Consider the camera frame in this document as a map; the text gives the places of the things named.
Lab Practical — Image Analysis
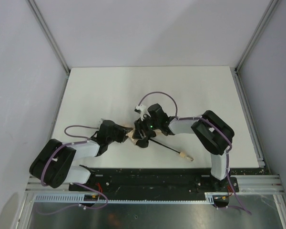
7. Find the beige folding umbrella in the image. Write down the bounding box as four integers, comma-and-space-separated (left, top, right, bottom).
123, 124, 194, 162

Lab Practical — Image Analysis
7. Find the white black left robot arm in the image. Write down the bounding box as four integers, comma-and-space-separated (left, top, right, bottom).
29, 120, 133, 188

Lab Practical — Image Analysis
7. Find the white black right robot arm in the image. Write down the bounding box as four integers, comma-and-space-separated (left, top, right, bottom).
132, 104, 235, 181

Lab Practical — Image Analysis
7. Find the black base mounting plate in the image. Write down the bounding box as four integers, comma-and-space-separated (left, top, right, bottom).
69, 168, 239, 201

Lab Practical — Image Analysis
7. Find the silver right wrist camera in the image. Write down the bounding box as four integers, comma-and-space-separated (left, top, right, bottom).
134, 104, 148, 121

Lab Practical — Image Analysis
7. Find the grey slotted cable duct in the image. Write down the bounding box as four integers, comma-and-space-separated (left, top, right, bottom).
34, 192, 231, 205

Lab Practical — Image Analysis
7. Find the left aluminium corner post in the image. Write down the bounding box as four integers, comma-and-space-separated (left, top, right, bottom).
26, 0, 71, 75

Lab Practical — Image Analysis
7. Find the aluminium corner post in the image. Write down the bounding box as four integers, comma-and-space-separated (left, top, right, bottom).
26, 0, 71, 75
235, 0, 282, 73

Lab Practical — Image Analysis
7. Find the right aluminium corner post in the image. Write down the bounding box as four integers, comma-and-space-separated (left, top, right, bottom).
235, 0, 282, 73

